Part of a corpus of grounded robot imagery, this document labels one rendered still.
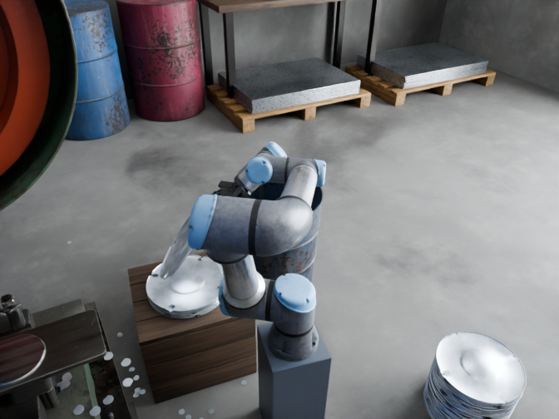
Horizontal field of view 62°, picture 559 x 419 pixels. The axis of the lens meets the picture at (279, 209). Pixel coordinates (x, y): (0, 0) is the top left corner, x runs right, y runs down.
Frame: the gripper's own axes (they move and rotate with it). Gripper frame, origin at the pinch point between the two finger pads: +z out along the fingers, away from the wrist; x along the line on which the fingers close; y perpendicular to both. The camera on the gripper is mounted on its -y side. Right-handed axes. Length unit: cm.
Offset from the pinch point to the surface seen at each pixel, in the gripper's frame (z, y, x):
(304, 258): 2, -25, 61
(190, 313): 27.0, 11.7, 16.2
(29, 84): -15, 20, -62
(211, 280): 19.8, -1.5, 20.8
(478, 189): -74, -96, 169
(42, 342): 17, 53, -33
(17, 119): -7, 21, -60
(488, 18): -201, -334, 232
